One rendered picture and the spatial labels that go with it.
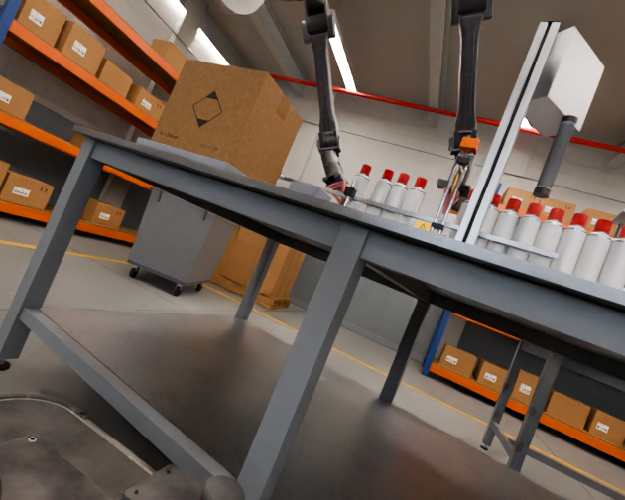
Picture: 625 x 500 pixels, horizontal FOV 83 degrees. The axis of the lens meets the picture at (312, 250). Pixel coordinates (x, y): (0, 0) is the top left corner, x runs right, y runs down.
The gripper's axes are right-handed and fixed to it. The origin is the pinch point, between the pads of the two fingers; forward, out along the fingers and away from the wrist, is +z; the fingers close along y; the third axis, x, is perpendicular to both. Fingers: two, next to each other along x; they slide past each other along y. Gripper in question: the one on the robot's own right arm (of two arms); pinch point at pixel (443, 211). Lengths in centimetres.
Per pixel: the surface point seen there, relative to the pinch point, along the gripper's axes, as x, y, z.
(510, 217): 8.9, -18.4, -0.9
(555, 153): 17.9, -22.4, -16.6
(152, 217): -91, 238, 48
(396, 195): 8.5, 14.0, 1.7
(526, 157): -418, -2, -224
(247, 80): 48, 51, -6
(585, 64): 17.4, -21.6, -41.2
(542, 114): 16.9, -16.5, -26.8
